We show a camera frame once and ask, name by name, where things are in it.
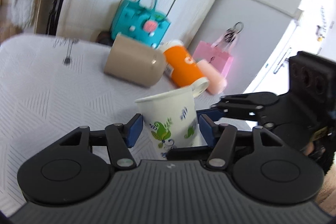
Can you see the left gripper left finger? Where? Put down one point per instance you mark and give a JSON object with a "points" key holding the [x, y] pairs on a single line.
{"points": [[120, 138]]}

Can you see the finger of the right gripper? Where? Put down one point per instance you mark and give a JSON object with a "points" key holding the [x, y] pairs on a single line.
{"points": [[243, 147], [245, 107]]}

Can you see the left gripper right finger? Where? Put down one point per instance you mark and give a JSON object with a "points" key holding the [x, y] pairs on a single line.
{"points": [[221, 139]]}

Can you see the white floral paper cup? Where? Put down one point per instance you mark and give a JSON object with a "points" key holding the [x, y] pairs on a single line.
{"points": [[171, 120]]}

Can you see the pink cup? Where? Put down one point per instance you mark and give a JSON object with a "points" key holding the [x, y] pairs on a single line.
{"points": [[217, 83]]}

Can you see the beige cup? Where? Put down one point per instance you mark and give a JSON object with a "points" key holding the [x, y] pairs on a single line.
{"points": [[135, 62]]}

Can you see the orange cup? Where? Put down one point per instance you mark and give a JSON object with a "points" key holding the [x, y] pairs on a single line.
{"points": [[181, 67]]}

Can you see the pink gift bag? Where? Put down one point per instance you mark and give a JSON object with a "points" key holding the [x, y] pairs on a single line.
{"points": [[217, 54]]}

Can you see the black keyring bunch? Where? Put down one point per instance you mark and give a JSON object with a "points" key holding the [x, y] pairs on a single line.
{"points": [[232, 32]]}

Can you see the white patterned tablecloth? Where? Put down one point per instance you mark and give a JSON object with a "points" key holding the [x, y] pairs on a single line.
{"points": [[42, 99]]}

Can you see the black bag behind table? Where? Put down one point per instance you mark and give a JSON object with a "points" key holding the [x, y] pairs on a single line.
{"points": [[104, 38]]}

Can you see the teal handbag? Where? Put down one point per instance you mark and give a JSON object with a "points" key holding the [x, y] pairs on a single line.
{"points": [[146, 25]]}

